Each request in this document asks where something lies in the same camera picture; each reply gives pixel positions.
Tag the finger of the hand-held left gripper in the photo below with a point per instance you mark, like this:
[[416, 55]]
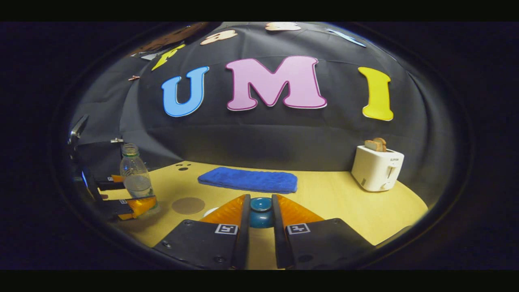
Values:
[[121, 207], [111, 184]]

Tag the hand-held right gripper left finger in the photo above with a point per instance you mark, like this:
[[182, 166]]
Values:
[[244, 239]]

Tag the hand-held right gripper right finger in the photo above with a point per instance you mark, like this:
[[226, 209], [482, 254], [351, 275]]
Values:
[[279, 243]]

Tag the clear plastic water bottle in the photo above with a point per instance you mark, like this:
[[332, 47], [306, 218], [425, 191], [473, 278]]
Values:
[[136, 178]]

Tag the round brown coaster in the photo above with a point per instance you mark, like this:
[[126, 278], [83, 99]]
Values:
[[188, 205]]

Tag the small silver clip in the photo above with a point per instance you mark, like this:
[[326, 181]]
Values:
[[116, 140]]

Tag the blue folded towel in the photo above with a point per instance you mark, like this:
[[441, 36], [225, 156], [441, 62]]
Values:
[[249, 180]]

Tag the black backdrop cloth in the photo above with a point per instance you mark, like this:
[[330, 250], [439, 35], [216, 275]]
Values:
[[263, 138]]

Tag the white toaster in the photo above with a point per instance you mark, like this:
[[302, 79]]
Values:
[[375, 170]]

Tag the toast slice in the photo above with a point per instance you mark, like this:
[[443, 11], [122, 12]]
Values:
[[371, 145], [382, 142]]

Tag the brown blurred object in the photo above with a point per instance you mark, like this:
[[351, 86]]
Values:
[[174, 36]]

